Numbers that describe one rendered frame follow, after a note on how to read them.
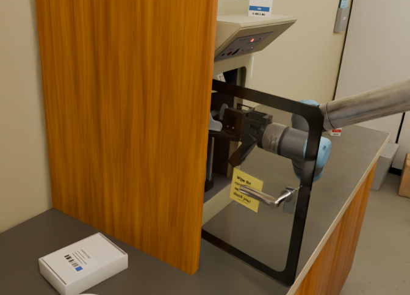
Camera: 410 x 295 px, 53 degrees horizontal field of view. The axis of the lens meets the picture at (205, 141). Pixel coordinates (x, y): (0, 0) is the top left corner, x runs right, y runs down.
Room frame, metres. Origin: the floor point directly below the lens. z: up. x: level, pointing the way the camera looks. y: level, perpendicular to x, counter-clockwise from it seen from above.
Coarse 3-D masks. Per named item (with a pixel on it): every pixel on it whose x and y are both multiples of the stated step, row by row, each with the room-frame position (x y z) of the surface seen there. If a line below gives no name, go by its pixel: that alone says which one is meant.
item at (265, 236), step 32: (224, 96) 0.83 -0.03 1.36; (256, 96) 0.78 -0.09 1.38; (224, 128) 0.83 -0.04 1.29; (256, 128) 0.78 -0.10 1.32; (288, 128) 0.73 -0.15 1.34; (320, 128) 0.69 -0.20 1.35; (224, 160) 0.82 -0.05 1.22; (256, 160) 0.77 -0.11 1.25; (288, 160) 0.72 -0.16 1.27; (224, 192) 0.82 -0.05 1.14; (224, 224) 0.81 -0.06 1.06; (256, 224) 0.76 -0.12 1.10; (288, 224) 0.71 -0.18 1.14; (256, 256) 0.75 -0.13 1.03; (288, 256) 0.70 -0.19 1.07
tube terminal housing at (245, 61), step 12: (228, 0) 1.02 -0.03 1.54; (240, 0) 1.07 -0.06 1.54; (228, 12) 1.02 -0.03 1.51; (240, 12) 1.08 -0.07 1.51; (228, 60) 1.04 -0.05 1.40; (240, 60) 1.10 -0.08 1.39; (252, 60) 1.16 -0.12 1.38; (216, 72) 0.99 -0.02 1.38; (240, 72) 1.17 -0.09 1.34; (240, 84) 1.17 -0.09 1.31
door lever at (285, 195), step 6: (240, 186) 0.73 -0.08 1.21; (246, 186) 0.73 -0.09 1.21; (240, 192) 0.73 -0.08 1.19; (246, 192) 0.72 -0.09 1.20; (252, 192) 0.71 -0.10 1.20; (258, 192) 0.71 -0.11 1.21; (282, 192) 0.72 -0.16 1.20; (288, 192) 0.71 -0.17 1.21; (258, 198) 0.70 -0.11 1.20; (264, 198) 0.69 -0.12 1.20; (270, 198) 0.69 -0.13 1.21; (276, 198) 0.69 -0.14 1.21; (282, 198) 0.70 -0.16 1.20; (288, 198) 0.71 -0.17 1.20; (270, 204) 0.68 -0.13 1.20; (276, 204) 0.68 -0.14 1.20
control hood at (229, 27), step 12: (228, 24) 0.85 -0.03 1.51; (240, 24) 0.84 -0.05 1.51; (252, 24) 0.88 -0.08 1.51; (264, 24) 0.93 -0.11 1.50; (276, 24) 1.00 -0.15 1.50; (288, 24) 1.08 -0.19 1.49; (216, 36) 0.86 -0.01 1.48; (228, 36) 0.84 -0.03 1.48; (240, 36) 0.88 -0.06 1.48; (276, 36) 1.11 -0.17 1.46; (216, 48) 0.86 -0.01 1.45
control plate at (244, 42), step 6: (246, 36) 0.91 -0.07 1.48; (252, 36) 0.94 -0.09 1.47; (258, 36) 0.98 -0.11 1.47; (264, 36) 1.01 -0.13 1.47; (234, 42) 0.89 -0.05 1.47; (240, 42) 0.92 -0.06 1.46; (246, 42) 0.96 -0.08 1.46; (252, 42) 0.99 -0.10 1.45; (258, 42) 1.03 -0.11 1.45; (228, 48) 0.90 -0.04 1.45; (234, 48) 0.93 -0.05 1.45; (234, 54) 0.98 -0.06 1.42; (240, 54) 1.02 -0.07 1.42; (216, 60) 0.92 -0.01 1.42
